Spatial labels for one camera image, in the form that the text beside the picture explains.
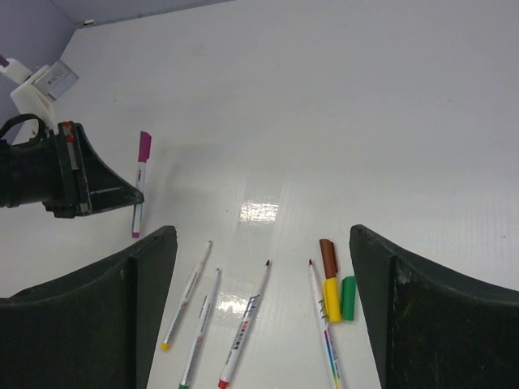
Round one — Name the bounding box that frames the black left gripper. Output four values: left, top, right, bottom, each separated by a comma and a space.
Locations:
1, 122, 144, 218

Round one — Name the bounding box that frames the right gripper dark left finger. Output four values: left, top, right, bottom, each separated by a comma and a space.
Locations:
1, 225, 178, 388

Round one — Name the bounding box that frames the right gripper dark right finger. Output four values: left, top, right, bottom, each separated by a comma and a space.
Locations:
350, 224, 518, 388

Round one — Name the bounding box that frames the white pen purple end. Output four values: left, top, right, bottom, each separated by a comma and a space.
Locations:
131, 130, 153, 239

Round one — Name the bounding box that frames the purple pen cap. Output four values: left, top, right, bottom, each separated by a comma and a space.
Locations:
138, 131, 152, 163

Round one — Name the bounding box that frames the white pen yellow end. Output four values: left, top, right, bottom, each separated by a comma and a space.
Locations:
161, 241, 213, 352

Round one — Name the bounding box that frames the green pen cap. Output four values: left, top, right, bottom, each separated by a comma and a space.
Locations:
341, 276, 357, 321

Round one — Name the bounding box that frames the white pen brown tip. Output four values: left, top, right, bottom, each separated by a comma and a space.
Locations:
308, 259, 344, 389

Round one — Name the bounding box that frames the white pen green end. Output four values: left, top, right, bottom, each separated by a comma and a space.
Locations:
178, 268, 221, 389

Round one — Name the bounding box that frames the yellow pen cap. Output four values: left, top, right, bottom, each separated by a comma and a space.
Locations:
323, 277, 342, 323

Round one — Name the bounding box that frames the brown pen cap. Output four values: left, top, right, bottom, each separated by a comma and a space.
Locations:
320, 238, 339, 279

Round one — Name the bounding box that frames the white pen red end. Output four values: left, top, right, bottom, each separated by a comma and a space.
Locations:
217, 260, 271, 388

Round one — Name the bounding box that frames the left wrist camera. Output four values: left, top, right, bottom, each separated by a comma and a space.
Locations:
1, 56, 79, 130

